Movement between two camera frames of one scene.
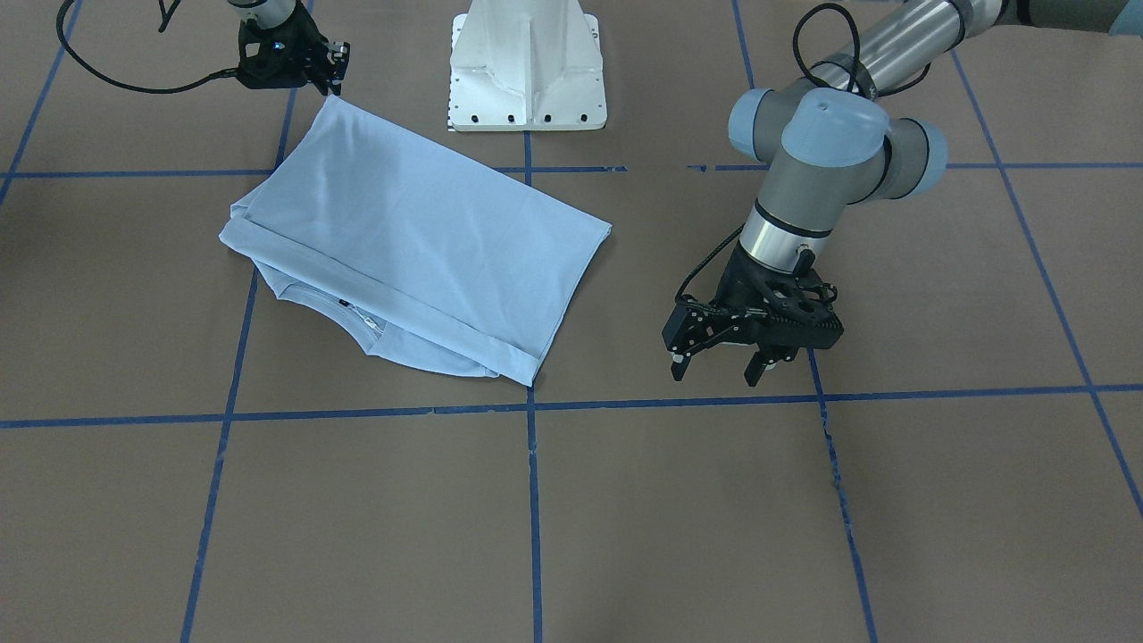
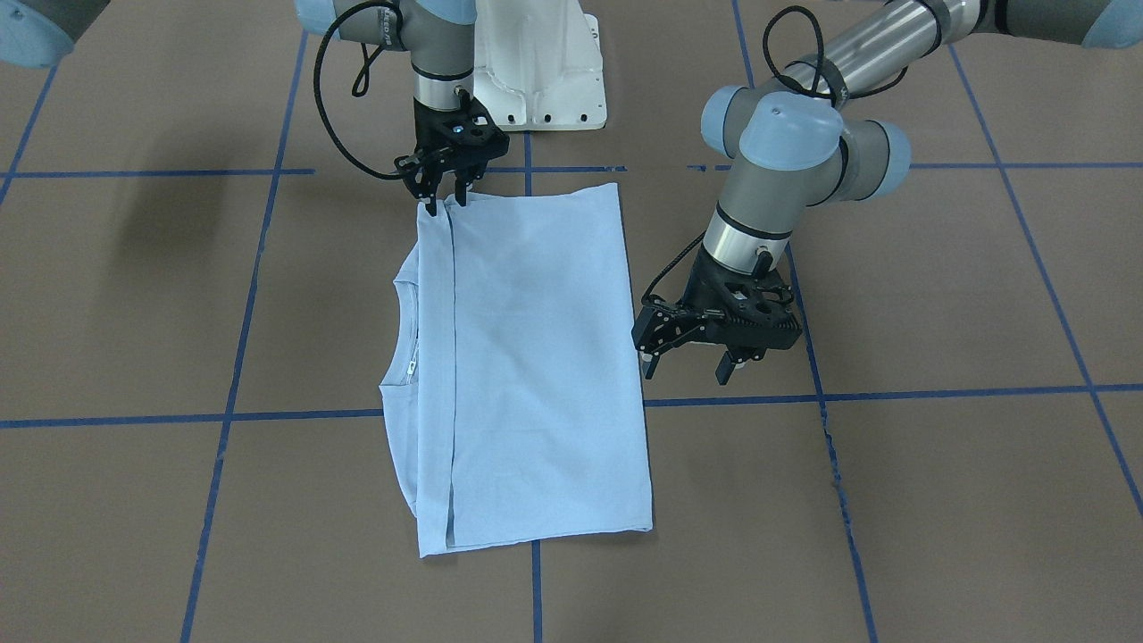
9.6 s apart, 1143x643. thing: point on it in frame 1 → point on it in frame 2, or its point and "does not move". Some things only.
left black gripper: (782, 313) → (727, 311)
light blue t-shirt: (417, 253) → (512, 407)
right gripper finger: (337, 56) → (429, 200)
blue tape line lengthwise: (823, 418) does not move
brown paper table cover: (187, 456) does not move
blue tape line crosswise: (128, 421) does not move
